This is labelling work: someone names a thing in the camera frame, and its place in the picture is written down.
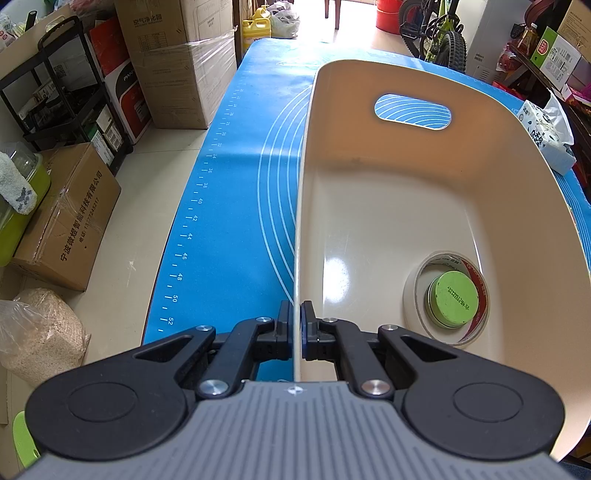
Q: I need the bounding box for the yellow oil jug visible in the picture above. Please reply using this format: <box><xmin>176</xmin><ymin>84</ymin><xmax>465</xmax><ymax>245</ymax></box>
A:
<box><xmin>242</xmin><ymin>5</ymin><xmax>271</xmax><ymax>53</ymax></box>

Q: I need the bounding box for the green black bicycle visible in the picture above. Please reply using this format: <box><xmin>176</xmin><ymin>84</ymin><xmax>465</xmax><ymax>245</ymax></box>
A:
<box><xmin>399</xmin><ymin>0</ymin><xmax>467</xmax><ymax>73</ymax></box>

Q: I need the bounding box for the black metal shelf rack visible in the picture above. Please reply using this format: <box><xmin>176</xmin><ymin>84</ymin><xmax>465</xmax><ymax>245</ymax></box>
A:
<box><xmin>1</xmin><ymin>15</ymin><xmax>133</xmax><ymax>174</ymax></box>

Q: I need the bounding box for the beige plastic storage bin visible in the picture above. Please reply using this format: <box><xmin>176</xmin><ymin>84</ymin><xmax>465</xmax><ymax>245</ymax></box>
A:
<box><xmin>294</xmin><ymin>60</ymin><xmax>590</xmax><ymax>459</ymax></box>

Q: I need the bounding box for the green white product box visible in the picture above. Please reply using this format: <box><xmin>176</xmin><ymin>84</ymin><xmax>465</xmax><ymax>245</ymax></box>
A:
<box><xmin>531</xmin><ymin>27</ymin><xmax>581</xmax><ymax>90</ymax></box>

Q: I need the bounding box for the white plastic bag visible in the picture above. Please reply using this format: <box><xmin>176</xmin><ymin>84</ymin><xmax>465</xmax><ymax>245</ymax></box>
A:
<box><xmin>267</xmin><ymin>1</ymin><xmax>300</xmax><ymax>39</ymax></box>

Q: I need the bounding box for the tall right cardboard box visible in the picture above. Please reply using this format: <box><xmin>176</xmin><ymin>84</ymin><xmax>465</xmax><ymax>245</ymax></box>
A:
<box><xmin>558</xmin><ymin>0</ymin><xmax>591</xmax><ymax>55</ymax></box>

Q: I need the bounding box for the red plastic bucket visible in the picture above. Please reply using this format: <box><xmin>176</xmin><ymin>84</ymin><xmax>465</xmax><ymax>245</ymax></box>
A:
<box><xmin>375</xmin><ymin>0</ymin><xmax>404</xmax><ymax>35</ymax></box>

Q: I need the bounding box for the bag of wood pellets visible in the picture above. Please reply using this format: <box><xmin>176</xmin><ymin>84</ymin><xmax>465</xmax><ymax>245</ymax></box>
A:
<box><xmin>1</xmin><ymin>288</ymin><xmax>90</xmax><ymax>388</ymax></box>

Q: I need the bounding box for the large stacked cardboard box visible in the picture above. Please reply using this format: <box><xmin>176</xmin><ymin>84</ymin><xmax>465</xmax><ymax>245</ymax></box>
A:
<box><xmin>115</xmin><ymin>0</ymin><xmax>236</xmax><ymax>130</ymax></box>

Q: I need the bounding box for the green appliance with towel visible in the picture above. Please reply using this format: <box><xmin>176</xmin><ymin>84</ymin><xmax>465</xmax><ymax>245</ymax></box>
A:
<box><xmin>1</xmin><ymin>142</ymin><xmax>51</xmax><ymax>267</ymax></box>

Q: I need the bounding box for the brown floor cardboard box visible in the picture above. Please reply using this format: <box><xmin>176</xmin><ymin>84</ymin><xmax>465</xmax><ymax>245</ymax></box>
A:
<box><xmin>10</xmin><ymin>143</ymin><xmax>121</xmax><ymax>292</ymax></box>

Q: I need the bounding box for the white floral tissue box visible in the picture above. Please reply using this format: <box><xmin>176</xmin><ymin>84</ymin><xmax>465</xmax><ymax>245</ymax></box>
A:
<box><xmin>517</xmin><ymin>93</ymin><xmax>576</xmax><ymax>176</ymax></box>

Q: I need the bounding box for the clear packing tape roll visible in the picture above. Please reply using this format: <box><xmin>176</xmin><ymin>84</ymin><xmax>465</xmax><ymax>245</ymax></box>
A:
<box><xmin>403</xmin><ymin>251</ymin><xmax>490</xmax><ymax>348</ymax></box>

